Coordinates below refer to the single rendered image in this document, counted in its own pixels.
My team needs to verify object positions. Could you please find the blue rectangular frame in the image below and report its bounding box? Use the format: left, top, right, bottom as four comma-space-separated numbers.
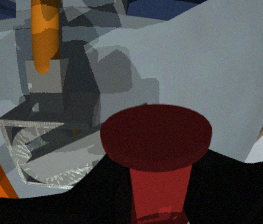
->
0, 0, 205, 22

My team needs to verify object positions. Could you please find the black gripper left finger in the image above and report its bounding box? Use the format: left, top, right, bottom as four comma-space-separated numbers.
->
0, 155, 131, 224

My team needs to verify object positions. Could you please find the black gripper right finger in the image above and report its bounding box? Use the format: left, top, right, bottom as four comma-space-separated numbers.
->
183, 149, 263, 224

